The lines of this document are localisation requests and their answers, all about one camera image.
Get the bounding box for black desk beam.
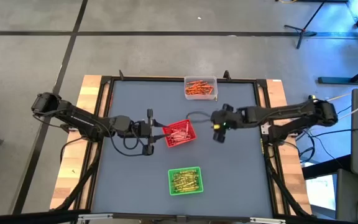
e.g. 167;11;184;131
301;154;352;180

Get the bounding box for green plastic basket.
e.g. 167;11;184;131
167;166;204;196

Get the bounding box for white screen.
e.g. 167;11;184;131
305;174;337;211

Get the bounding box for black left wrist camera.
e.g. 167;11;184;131
115;115;133;133

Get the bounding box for red plastic basket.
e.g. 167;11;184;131
162;119;198;148

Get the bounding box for blue metal frame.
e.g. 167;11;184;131
317;0;358;85

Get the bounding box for wooden table side board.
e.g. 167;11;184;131
50;74;111;210
265;78;312;215

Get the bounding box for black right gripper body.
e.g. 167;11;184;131
209;103;247;144

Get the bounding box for black tripod stand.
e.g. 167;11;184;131
283;0;326;50

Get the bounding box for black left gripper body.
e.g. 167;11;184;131
131;108;154;156

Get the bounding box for pale cable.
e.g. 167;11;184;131
326;81;358;121

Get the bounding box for black cable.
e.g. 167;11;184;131
109;130;145;157
60;136;88;164
186;111;213;123

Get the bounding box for scattered yellow crayons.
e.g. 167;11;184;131
53;75;313;218

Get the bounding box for silver corner bracket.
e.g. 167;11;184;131
76;212;115;224
249;217;287;224

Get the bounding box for grey equipment case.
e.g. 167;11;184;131
334;167;358;223

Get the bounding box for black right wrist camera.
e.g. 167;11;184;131
221;110;244;129

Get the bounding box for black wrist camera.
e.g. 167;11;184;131
115;115;133;133
221;110;244;129

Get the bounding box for clear plastic bin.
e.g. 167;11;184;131
183;75;219;101

